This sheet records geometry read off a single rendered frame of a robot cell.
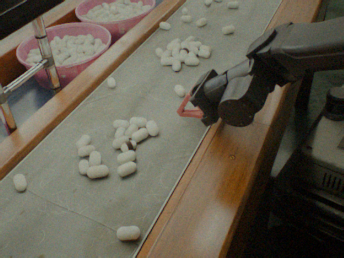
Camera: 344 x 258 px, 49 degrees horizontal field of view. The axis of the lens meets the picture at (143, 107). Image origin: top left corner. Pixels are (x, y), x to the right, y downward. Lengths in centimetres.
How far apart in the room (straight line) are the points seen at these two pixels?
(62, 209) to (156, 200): 16
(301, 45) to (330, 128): 73
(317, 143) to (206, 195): 61
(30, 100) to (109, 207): 50
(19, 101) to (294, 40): 75
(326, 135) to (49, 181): 80
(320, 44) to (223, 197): 27
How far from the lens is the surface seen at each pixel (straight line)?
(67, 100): 86
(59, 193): 69
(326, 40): 49
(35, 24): 83
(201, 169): 65
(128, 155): 70
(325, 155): 114
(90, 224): 63
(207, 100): 69
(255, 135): 72
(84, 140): 75
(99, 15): 132
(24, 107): 105
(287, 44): 56
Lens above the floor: 124
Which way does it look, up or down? 36 degrees down
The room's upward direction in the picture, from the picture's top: 7 degrees counter-clockwise
